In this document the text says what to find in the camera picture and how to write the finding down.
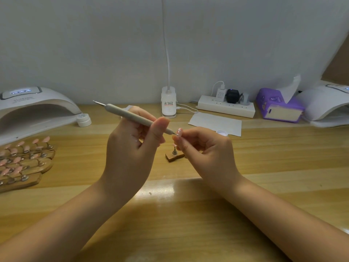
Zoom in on person's right forearm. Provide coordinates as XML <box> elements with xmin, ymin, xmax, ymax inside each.
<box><xmin>224</xmin><ymin>174</ymin><xmax>349</xmax><ymax>262</ymax></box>

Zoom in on brown wooden board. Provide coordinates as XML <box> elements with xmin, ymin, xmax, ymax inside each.
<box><xmin>322</xmin><ymin>32</ymin><xmax>349</xmax><ymax>85</ymax></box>

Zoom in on grey dotting pen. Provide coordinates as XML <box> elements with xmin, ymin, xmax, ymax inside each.
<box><xmin>93</xmin><ymin>100</ymin><xmax>176</xmax><ymax>135</ymax></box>

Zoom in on person's right hand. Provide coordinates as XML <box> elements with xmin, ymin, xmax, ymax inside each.
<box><xmin>172</xmin><ymin>126</ymin><xmax>243</xmax><ymax>195</ymax></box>

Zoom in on person's left forearm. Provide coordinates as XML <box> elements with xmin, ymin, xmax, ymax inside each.
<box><xmin>0</xmin><ymin>180</ymin><xmax>140</xmax><ymax>262</ymax></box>

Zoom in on small closed white jar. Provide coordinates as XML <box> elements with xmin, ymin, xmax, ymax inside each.
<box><xmin>76</xmin><ymin>113</ymin><xmax>92</xmax><ymax>128</ymax></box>

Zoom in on black plug adapter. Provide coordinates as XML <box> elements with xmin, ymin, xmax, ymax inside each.
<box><xmin>225</xmin><ymin>89</ymin><xmax>241</xmax><ymax>104</ymax></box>

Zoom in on white paper sheet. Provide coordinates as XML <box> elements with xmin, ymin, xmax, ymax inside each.
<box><xmin>188</xmin><ymin>112</ymin><xmax>243</xmax><ymax>137</ymax></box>

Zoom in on white nail lamp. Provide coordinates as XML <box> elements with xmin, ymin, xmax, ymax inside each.
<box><xmin>299</xmin><ymin>82</ymin><xmax>349</xmax><ymax>129</ymax></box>
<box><xmin>0</xmin><ymin>86</ymin><xmax>81</xmax><ymax>146</ymax></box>

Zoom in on white power strip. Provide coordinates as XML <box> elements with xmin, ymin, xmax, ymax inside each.
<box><xmin>197</xmin><ymin>95</ymin><xmax>256</xmax><ymax>119</ymax></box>

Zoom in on wooden stands with pink nails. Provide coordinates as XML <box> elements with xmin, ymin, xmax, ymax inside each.
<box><xmin>0</xmin><ymin>136</ymin><xmax>56</xmax><ymax>193</ymax></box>

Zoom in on white tissue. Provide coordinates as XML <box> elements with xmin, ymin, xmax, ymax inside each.
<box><xmin>278</xmin><ymin>74</ymin><xmax>302</xmax><ymax>104</ymax></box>

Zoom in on purple tissue box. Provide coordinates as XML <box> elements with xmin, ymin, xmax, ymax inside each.
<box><xmin>256</xmin><ymin>88</ymin><xmax>305</xmax><ymax>123</ymax></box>

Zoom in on white desk lamp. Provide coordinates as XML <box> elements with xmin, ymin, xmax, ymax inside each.
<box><xmin>160</xmin><ymin>0</ymin><xmax>178</xmax><ymax>117</ymax></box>

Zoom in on wooden nail holder strip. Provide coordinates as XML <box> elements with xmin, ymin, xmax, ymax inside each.
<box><xmin>165</xmin><ymin>150</ymin><xmax>185</xmax><ymax>163</ymax></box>

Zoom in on person's left hand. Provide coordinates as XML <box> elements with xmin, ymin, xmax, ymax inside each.
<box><xmin>101</xmin><ymin>106</ymin><xmax>171</xmax><ymax>202</ymax></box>

